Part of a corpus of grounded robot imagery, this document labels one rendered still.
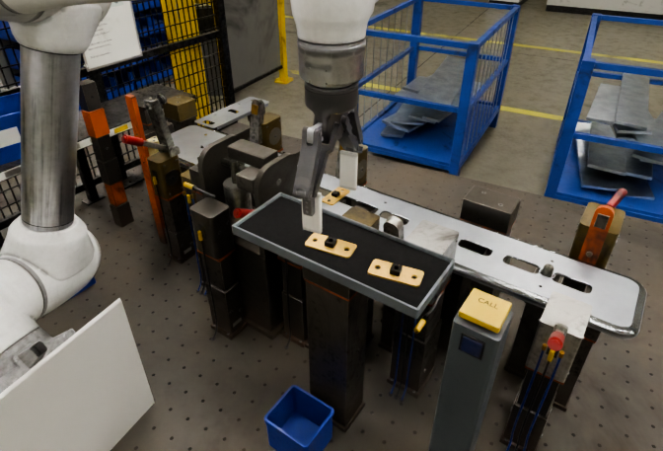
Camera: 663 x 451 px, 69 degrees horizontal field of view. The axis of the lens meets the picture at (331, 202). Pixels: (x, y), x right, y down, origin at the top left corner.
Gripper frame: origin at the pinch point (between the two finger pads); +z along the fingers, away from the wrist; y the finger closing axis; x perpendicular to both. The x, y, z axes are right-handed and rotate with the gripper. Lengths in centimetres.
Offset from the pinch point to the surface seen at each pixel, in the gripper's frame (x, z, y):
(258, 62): -223, 95, -317
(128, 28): -113, 0, -72
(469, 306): 24.3, 8.9, 4.4
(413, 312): 17.3, 8.9, 8.9
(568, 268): 40, 25, -33
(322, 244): -1.5, 8.6, 0.6
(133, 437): -35, 55, 24
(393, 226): 5.3, 15.0, -18.1
